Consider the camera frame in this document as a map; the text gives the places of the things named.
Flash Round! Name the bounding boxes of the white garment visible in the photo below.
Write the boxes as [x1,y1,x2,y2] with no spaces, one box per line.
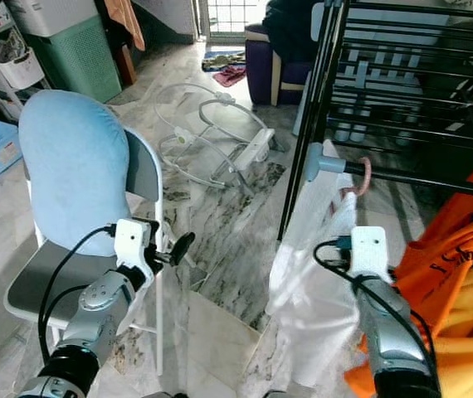
[261,141,362,391]

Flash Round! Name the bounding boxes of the pink plastic hanger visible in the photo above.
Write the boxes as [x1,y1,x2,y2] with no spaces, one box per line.
[340,156,373,200]

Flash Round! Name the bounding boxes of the light blue pillow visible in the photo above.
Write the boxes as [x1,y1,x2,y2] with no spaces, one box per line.
[18,90,131,258]

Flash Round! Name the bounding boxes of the grey white folding chair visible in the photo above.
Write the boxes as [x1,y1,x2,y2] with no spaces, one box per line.
[4,129,167,374]

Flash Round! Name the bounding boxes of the grey rack bar cap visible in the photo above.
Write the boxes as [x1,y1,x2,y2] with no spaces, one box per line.
[305,141,349,183]

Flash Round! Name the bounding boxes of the red slippers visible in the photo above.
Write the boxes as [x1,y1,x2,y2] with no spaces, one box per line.
[212,65,247,88]

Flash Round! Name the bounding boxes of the patterned door mat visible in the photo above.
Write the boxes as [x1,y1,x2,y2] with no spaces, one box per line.
[202,50,246,71]

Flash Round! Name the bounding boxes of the purple armchair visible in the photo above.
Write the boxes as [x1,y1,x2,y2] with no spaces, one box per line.
[245,23,312,107]

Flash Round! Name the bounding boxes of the orange hanging cloth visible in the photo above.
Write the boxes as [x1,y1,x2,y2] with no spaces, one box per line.
[104,0,146,52]

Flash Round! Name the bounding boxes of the white storage drawer shelf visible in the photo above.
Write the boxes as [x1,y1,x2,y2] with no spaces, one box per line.
[0,0,46,125]

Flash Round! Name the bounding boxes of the black metal drying rack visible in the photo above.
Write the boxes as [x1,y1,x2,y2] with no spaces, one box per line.
[278,0,473,241]

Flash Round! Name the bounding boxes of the white metal door grille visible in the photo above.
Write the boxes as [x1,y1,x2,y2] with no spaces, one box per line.
[199,0,271,38]

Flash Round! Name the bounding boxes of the orange shirt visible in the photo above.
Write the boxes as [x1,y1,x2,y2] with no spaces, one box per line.
[344,166,473,398]

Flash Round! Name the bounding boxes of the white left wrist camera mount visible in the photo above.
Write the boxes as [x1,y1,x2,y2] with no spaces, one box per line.
[114,218,156,287]

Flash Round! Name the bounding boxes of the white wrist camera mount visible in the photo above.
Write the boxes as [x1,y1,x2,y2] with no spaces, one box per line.
[350,227,389,279]
[114,218,156,287]

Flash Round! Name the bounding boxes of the white baby bouncer frame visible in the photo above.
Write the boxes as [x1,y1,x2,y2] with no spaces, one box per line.
[154,83,279,196]

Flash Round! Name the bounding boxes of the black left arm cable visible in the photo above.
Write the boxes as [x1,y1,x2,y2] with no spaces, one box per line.
[37,224,117,366]

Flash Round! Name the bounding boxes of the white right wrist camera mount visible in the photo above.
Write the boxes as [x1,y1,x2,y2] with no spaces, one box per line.
[350,227,389,279]

